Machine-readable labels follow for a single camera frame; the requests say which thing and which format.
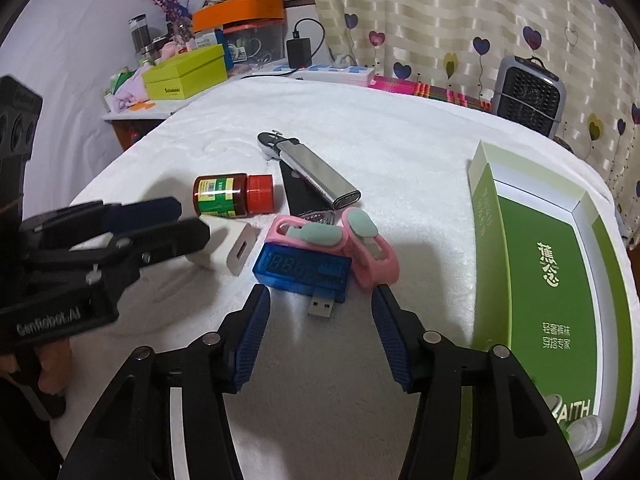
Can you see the black and silver key fob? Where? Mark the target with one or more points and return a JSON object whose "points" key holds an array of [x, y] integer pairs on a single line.
{"points": [[270, 141]]}

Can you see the blue USB tester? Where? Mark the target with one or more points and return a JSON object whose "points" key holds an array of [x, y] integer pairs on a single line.
{"points": [[295, 265]]}

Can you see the beige curtain with hearts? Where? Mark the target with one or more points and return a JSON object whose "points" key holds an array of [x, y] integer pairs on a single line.
{"points": [[450, 10]]}

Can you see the glass jar with black lid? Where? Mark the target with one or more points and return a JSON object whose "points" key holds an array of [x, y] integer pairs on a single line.
{"points": [[141, 35]]}

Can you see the white side table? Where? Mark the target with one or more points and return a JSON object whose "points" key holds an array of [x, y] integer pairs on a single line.
{"points": [[135, 112]]}

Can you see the black power adapter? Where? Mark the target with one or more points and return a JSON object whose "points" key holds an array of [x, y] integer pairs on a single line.
{"points": [[299, 52]]}

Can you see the small green toy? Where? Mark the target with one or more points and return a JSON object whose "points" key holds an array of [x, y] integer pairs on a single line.
{"points": [[220, 195]]}

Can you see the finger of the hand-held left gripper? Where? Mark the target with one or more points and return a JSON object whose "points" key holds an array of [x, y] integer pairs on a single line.
{"points": [[145, 209], [170, 242]]}

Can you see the pink cloth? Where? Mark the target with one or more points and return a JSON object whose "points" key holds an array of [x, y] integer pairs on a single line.
{"points": [[127, 92]]}

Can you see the green cardboard box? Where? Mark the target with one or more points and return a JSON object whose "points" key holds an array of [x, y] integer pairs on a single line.
{"points": [[540, 260]]}

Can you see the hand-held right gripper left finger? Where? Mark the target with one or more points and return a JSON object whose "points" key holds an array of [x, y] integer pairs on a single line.
{"points": [[250, 342]]}

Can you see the clear plastic storage bin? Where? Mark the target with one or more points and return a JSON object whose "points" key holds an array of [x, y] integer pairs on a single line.
{"points": [[255, 45]]}

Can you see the grey fan heater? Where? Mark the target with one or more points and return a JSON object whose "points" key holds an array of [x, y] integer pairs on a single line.
{"points": [[530, 95]]}

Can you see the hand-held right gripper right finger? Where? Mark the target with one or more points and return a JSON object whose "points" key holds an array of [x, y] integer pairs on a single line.
{"points": [[394, 342]]}

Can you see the plaid cloth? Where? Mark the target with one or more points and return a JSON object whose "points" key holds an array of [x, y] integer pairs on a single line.
{"points": [[430, 91]]}

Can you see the white USB charger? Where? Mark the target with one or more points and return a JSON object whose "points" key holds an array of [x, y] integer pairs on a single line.
{"points": [[225, 245]]}

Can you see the white and blue power strip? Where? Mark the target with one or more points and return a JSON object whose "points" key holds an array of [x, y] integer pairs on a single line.
{"points": [[325, 74]]}

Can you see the black rectangular device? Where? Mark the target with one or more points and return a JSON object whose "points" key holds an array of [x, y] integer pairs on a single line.
{"points": [[300, 196]]}

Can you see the yellow-green box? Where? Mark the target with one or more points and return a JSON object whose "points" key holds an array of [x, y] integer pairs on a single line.
{"points": [[185, 75]]}

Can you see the pink clip with green pad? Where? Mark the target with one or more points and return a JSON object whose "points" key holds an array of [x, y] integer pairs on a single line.
{"points": [[376, 266], [274, 233]]}

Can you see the silver lighter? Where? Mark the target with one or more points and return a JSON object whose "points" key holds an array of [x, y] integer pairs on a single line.
{"points": [[315, 172]]}

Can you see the person's left hand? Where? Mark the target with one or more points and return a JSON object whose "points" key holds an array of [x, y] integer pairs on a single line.
{"points": [[50, 365]]}

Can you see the orange box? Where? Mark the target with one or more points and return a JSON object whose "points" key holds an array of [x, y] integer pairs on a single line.
{"points": [[235, 12]]}

